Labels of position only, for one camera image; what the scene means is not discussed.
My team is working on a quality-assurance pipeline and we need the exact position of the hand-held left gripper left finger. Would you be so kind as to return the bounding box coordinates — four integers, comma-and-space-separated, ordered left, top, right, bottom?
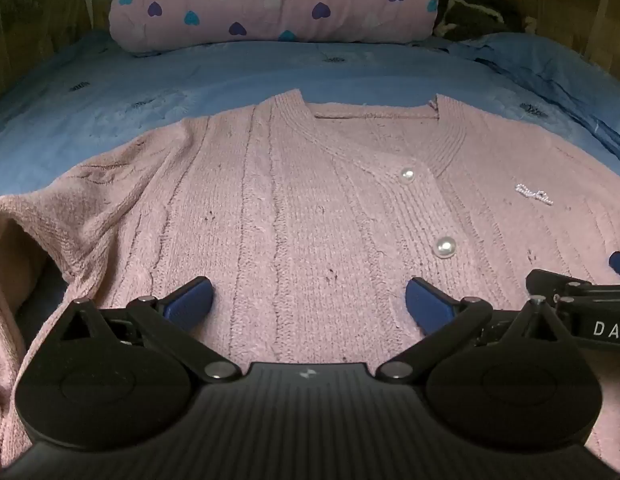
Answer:
50, 276, 243, 383

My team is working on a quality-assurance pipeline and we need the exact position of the dark fuzzy cloth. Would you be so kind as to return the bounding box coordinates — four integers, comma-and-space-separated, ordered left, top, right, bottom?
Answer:
432, 0, 538, 41

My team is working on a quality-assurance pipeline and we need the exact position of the pink knitted cardigan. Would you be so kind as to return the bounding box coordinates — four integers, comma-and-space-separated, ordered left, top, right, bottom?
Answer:
0, 89, 620, 476

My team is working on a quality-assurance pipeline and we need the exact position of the blue crumpled blanket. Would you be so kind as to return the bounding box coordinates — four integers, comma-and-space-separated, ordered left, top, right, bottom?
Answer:
440, 32, 620, 161

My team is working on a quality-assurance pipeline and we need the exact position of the pink heart-patterned pillow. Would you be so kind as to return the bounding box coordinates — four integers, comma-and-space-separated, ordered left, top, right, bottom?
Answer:
108, 0, 439, 56

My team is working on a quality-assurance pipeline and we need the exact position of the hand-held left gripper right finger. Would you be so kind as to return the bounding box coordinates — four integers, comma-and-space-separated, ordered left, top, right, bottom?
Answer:
377, 276, 566, 383

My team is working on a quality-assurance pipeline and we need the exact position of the blue dandelion print bed sheet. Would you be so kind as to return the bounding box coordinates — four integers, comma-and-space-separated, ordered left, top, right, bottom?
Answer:
0, 27, 620, 321

